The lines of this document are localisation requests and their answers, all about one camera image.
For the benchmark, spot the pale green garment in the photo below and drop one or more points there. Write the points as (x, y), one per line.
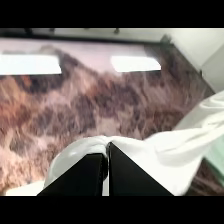
(216, 160)

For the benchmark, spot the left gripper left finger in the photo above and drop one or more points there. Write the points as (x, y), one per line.
(81, 178)

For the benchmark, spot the white shirt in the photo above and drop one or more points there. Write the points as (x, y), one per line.
(166, 146)

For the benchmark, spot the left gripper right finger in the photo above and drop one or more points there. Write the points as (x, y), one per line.
(133, 176)

